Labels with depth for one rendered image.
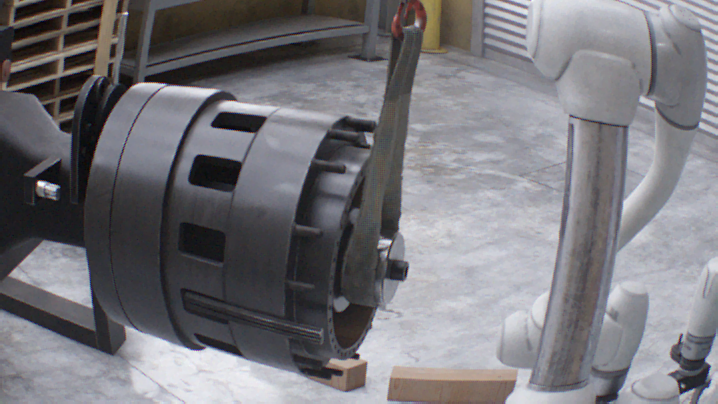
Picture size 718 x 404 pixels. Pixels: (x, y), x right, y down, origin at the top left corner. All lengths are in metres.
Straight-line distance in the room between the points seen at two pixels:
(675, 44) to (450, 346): 2.91
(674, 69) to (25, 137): 1.75
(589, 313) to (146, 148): 1.16
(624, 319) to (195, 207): 0.92
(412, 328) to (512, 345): 2.62
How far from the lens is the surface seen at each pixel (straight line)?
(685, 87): 1.68
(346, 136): 2.52
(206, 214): 2.47
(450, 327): 4.60
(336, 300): 2.61
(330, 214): 2.47
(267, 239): 2.42
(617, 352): 2.01
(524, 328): 1.96
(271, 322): 2.45
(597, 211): 1.65
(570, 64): 1.62
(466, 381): 3.91
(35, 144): 2.88
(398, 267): 2.61
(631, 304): 1.99
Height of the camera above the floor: 1.75
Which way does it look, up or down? 16 degrees down
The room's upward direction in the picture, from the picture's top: 5 degrees clockwise
